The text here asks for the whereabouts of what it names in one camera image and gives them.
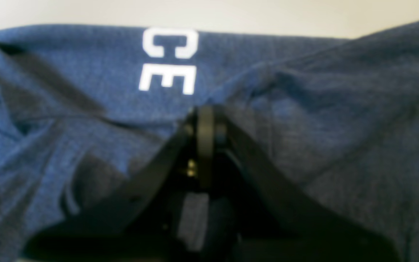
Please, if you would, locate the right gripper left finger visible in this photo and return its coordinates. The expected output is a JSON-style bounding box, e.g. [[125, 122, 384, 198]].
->
[[24, 106, 216, 262]]

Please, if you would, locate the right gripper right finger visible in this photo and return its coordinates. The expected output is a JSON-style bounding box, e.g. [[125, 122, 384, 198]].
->
[[213, 106, 400, 262]]

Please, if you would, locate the blue grey T-shirt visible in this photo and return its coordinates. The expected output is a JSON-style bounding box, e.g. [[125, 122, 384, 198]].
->
[[0, 22, 419, 262]]

